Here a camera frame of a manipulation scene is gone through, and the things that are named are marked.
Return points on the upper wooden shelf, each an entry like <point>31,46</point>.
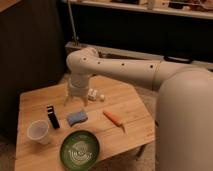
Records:
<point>202,9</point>

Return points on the black rectangular block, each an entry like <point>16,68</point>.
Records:
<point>52,117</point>

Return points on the green patterned bowl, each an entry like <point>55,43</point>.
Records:
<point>79,151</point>

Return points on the metal pole stand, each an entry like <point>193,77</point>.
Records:
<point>75,37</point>

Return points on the clear plastic cup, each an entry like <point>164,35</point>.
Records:
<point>38,131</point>

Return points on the white plastic bottle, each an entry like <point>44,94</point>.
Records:
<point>93,95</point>

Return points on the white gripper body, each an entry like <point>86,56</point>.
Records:
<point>78,85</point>

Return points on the blue sponge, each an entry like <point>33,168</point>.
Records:
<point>77,117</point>

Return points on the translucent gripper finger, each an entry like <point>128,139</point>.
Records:
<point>68,98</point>
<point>85,100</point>

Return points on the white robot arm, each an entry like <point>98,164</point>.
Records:
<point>184,107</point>

